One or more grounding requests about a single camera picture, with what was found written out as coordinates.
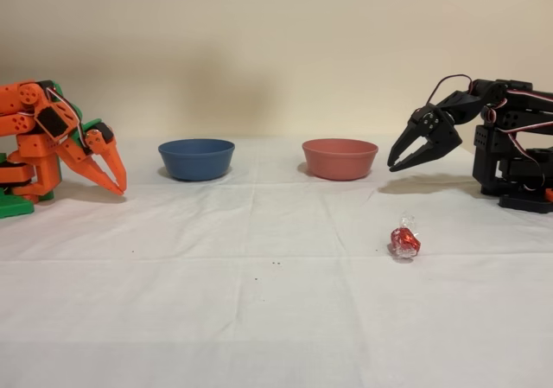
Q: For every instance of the blue bowl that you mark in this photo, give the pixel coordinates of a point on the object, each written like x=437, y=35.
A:
x=196, y=161

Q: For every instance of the red candy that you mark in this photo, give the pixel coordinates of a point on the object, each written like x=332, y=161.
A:
x=404, y=241

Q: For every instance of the orange clamp knob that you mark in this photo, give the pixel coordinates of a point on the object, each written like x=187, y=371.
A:
x=549, y=193

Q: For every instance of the white tablecloth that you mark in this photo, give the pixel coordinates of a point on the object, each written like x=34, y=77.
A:
x=259, y=297

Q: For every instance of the red bowl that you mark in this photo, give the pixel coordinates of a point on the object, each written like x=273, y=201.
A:
x=340, y=161

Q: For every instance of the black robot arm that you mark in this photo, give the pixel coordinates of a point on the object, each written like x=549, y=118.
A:
x=514, y=120

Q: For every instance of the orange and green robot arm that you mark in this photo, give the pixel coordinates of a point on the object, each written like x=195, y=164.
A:
x=30, y=146

